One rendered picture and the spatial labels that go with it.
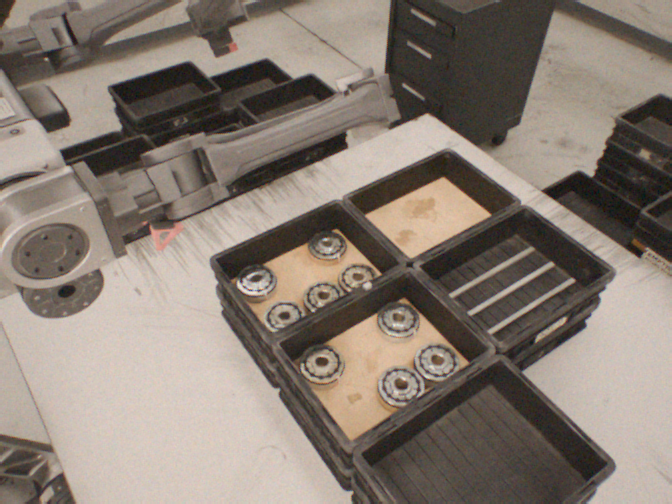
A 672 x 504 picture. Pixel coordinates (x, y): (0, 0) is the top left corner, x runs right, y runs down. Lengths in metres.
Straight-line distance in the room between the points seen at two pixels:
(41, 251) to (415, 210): 1.16
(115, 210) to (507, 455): 0.92
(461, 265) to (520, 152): 1.90
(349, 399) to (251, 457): 0.27
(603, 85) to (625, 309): 2.52
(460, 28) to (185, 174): 1.94
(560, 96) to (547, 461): 2.92
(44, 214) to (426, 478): 0.87
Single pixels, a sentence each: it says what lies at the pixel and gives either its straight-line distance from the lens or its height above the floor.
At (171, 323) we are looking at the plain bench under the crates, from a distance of 1.69.
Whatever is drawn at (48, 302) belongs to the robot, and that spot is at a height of 1.13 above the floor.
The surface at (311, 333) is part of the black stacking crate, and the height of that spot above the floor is 0.90.
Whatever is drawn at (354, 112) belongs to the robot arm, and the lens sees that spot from 0.99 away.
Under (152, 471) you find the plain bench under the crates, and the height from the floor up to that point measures 0.70.
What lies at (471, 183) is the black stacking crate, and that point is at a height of 0.88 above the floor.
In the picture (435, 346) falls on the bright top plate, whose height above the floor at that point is 0.86.
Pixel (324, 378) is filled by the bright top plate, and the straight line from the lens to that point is 1.35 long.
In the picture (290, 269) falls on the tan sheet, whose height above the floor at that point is 0.83.
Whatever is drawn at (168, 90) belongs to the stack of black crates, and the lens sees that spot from 2.97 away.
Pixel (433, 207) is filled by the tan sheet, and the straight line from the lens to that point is 1.78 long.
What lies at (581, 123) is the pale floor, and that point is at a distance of 3.81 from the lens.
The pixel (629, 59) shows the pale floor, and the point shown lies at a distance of 4.54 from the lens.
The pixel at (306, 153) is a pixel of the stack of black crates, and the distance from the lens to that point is 2.61.
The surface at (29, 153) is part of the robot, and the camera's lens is 0.89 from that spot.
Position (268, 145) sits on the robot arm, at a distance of 0.93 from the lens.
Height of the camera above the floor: 2.02
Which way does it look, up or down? 47 degrees down
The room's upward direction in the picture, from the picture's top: 1 degrees clockwise
